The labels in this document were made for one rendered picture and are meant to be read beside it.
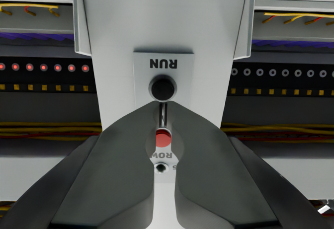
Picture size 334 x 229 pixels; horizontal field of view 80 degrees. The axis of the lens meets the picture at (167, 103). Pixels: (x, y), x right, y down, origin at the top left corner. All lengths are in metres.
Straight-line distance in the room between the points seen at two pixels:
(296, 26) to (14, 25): 0.26
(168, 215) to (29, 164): 0.15
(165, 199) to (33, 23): 0.21
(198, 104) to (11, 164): 0.19
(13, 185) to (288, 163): 0.27
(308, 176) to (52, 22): 0.29
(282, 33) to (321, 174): 0.15
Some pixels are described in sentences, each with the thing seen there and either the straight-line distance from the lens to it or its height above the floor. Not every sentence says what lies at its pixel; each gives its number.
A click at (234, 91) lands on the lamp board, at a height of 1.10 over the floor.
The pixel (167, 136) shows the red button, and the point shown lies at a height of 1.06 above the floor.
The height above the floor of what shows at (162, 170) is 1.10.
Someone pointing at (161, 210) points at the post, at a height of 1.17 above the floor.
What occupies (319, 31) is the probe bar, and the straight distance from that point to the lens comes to 0.25.
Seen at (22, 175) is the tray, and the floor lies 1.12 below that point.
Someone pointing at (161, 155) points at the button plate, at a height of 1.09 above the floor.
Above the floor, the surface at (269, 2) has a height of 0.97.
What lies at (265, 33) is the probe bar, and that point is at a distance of 0.22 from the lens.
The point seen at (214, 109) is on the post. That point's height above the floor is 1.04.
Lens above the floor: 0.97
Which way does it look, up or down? 29 degrees up
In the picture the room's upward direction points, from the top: 178 degrees counter-clockwise
